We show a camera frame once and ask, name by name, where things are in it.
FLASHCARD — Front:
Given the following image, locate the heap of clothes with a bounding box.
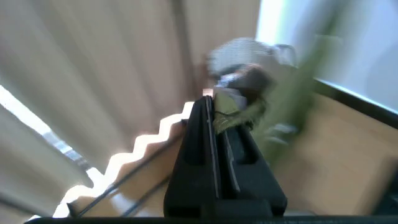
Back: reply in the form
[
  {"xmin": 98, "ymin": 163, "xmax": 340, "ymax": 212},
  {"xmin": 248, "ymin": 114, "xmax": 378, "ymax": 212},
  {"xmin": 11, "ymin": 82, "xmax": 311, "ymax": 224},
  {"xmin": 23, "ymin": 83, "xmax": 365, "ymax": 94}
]
[{"xmin": 214, "ymin": 63, "xmax": 275, "ymax": 102}]

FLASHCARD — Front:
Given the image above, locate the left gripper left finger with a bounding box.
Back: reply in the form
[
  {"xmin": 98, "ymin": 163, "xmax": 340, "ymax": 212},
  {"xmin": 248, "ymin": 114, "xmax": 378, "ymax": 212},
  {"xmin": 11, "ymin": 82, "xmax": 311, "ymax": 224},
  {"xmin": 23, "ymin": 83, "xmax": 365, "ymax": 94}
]
[{"xmin": 163, "ymin": 95, "xmax": 220, "ymax": 218}]

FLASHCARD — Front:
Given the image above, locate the window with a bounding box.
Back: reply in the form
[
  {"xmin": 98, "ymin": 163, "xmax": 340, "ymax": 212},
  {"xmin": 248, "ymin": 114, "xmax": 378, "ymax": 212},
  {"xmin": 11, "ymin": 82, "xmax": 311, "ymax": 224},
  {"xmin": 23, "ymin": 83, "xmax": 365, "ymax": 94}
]
[{"xmin": 254, "ymin": 0, "xmax": 398, "ymax": 130}]

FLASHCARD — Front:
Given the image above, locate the white laundry basket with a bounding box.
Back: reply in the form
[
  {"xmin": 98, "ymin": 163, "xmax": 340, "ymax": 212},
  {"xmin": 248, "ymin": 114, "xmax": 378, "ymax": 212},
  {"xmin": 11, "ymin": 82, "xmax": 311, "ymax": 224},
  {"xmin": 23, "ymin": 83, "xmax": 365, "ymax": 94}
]
[{"xmin": 206, "ymin": 37, "xmax": 299, "ymax": 94}]

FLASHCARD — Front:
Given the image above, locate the green garment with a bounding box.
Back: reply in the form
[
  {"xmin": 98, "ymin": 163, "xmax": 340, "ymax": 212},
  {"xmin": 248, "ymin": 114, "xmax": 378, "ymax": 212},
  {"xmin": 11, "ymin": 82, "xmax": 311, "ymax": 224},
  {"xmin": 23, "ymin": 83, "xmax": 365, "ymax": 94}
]
[{"xmin": 212, "ymin": 0, "xmax": 346, "ymax": 166}]

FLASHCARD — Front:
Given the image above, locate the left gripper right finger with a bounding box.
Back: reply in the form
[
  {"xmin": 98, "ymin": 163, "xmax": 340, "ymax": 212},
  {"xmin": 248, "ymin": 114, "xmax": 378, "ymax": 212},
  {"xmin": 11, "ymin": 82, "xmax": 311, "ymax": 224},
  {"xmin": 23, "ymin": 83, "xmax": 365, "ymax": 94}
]
[{"xmin": 215, "ymin": 124, "xmax": 288, "ymax": 218}]

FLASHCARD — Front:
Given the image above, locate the beige curtain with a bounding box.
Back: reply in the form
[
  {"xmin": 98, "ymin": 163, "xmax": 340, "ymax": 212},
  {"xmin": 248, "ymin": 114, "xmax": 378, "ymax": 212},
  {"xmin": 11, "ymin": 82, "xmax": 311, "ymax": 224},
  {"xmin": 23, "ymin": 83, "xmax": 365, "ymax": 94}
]
[{"xmin": 0, "ymin": 0, "xmax": 261, "ymax": 218}]

